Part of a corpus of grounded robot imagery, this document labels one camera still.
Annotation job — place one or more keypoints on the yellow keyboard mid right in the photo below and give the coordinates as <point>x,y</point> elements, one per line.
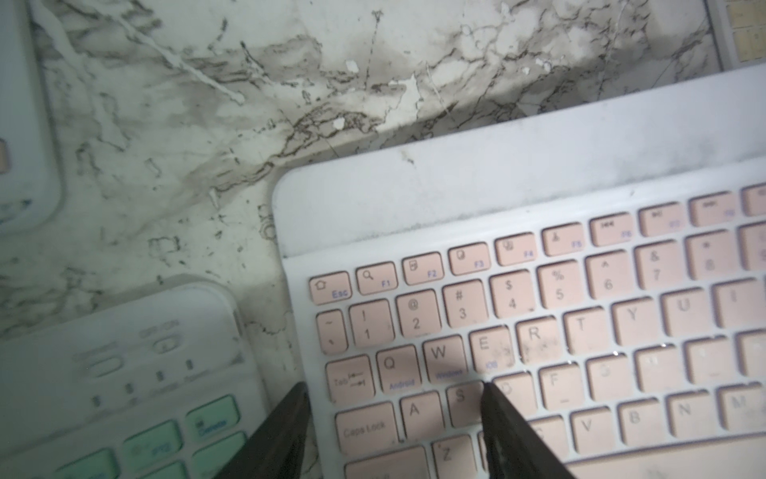
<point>738,28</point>

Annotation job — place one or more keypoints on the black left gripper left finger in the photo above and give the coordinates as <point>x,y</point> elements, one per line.
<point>276,450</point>

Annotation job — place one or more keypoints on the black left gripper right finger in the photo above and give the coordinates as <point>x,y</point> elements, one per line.
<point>513,448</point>

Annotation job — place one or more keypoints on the green keyboard front left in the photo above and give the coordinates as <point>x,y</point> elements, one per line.
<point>165,386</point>

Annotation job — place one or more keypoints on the pink keyboard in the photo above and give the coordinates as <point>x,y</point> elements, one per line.
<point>31,181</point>
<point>602,268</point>

